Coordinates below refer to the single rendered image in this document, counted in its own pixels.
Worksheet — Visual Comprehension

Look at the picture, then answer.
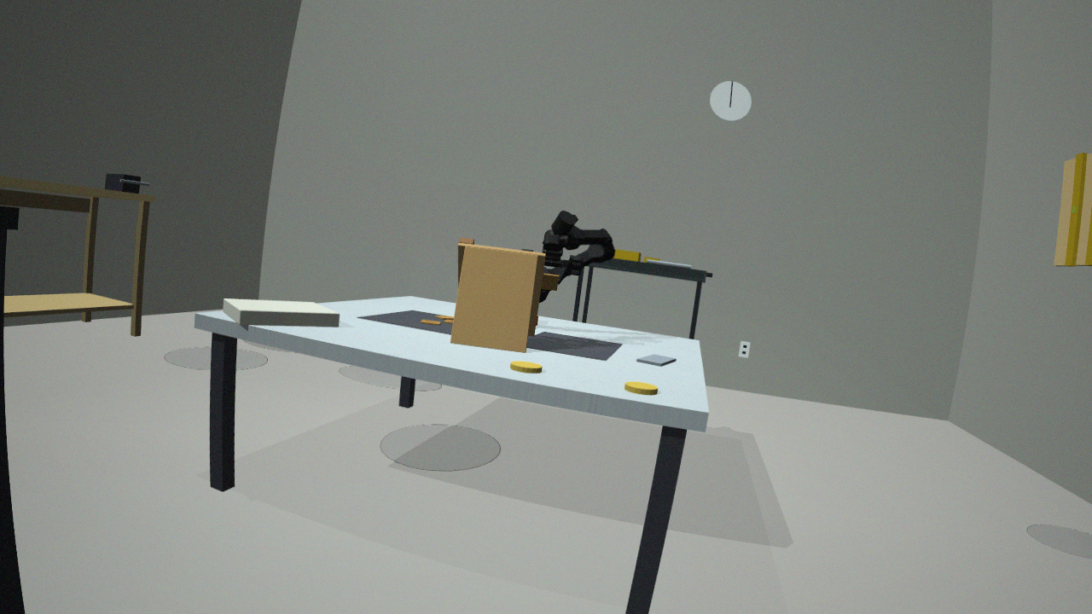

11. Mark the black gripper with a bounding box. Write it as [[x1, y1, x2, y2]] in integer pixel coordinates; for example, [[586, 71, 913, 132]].
[[544, 251, 584, 285]]

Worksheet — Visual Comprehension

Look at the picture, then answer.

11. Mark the yellow round disc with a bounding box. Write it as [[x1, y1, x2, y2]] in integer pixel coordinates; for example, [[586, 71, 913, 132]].
[[624, 382, 658, 395], [510, 362, 542, 374]]

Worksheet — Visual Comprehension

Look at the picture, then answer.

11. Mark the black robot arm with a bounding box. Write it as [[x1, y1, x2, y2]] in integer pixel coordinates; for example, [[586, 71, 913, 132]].
[[543, 211, 615, 275]]

